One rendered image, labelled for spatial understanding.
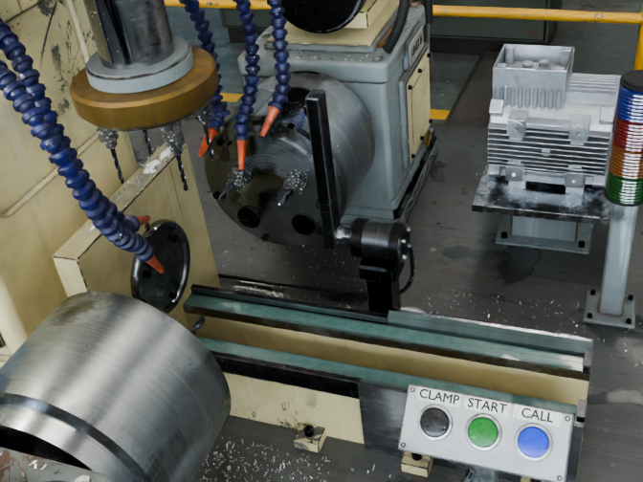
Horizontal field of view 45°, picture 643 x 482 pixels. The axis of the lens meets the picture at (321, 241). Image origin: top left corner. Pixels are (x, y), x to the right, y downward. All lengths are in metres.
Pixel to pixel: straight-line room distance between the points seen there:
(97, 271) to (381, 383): 0.41
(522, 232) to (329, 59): 0.49
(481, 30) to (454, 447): 3.49
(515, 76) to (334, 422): 0.64
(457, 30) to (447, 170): 2.53
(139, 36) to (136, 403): 0.41
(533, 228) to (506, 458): 0.75
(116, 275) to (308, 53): 0.57
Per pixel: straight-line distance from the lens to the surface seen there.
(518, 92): 1.38
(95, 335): 0.87
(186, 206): 1.24
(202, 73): 0.97
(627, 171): 1.20
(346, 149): 1.26
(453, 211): 1.61
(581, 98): 1.39
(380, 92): 1.39
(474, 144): 1.84
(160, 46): 0.96
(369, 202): 1.51
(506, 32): 4.18
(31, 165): 1.15
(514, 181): 1.41
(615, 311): 1.37
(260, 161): 1.26
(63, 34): 1.19
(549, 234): 1.52
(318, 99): 1.06
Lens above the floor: 1.71
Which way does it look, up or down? 36 degrees down
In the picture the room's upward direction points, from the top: 7 degrees counter-clockwise
